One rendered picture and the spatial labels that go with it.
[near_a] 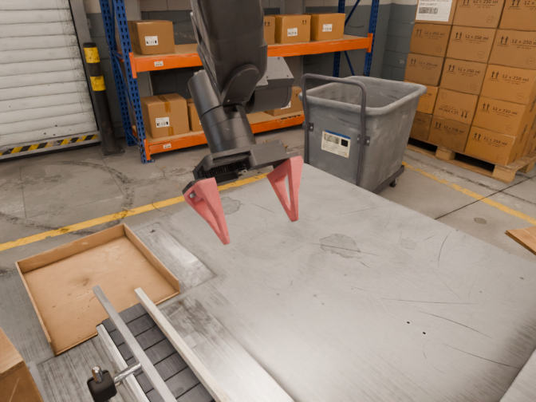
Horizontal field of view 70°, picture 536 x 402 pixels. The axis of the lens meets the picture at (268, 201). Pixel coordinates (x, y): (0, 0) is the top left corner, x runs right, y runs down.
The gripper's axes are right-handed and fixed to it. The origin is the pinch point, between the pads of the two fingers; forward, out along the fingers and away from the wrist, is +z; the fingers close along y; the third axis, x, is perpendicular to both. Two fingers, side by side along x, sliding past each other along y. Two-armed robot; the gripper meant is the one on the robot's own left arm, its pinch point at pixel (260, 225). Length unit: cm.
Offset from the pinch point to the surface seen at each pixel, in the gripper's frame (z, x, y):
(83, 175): -101, 309, 8
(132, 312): 6.6, 38.7, -13.0
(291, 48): -167, 245, 220
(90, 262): -7, 63, -16
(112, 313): 5.0, 27.8, -16.9
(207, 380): 18.8, 18.1, -7.8
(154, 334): 11.4, 32.8, -11.1
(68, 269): -7, 63, -21
